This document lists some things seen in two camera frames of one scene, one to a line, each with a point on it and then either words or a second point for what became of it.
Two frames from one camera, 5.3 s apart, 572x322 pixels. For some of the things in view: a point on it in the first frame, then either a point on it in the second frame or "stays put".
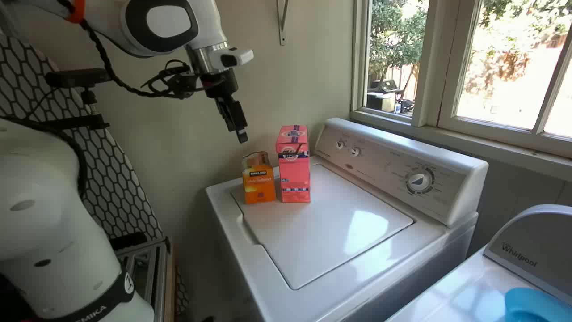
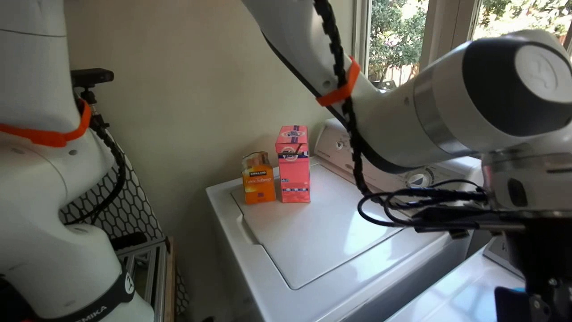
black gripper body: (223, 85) -> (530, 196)
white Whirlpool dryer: (530, 249) stays put
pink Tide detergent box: (296, 169) stays put
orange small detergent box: (260, 181) stays put
